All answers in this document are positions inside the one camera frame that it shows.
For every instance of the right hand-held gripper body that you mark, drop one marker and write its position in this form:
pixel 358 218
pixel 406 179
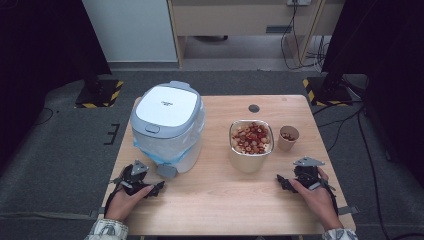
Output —
pixel 307 175

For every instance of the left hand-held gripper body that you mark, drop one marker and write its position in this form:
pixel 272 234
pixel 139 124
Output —
pixel 133 181

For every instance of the brown paper cup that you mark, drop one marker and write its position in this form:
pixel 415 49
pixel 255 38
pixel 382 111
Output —
pixel 285 145

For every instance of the clear plastic bin liner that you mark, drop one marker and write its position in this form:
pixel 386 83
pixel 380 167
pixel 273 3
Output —
pixel 166 148

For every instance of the person's left hand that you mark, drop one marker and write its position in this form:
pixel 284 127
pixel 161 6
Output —
pixel 123 203

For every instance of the person's right hand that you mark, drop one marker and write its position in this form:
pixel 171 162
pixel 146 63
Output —
pixel 318 203

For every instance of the bowl of red beans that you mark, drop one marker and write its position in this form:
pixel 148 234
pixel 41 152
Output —
pixel 248 163

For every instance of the dark red jujube piece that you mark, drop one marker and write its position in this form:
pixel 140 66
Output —
pixel 288 136

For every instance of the grey table clamp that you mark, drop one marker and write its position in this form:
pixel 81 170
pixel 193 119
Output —
pixel 349 210
pixel 97 213

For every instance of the pile of dried fruit slices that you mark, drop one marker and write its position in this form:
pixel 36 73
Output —
pixel 250 138

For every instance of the person's left patterned sleeve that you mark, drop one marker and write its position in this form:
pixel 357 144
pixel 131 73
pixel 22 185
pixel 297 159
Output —
pixel 107 230

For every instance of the person's patterned sleeve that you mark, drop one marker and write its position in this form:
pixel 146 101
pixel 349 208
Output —
pixel 107 230
pixel 340 234

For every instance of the person's right patterned sleeve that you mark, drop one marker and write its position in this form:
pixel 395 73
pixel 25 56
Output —
pixel 340 234

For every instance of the round grey table grommet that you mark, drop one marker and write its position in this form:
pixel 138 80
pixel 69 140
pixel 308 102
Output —
pixel 254 108

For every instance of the striped black stand base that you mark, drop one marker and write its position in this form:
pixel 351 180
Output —
pixel 100 95
pixel 328 93

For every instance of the black curtain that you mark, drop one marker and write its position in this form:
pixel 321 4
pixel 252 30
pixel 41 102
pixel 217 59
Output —
pixel 386 50
pixel 40 50

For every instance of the white cabinet panel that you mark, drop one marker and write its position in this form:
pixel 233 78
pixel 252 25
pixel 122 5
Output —
pixel 130 30

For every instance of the light wooden desk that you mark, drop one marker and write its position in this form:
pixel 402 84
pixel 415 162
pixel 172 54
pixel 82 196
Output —
pixel 230 20

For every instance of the white power strip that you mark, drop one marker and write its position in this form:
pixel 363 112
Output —
pixel 299 2

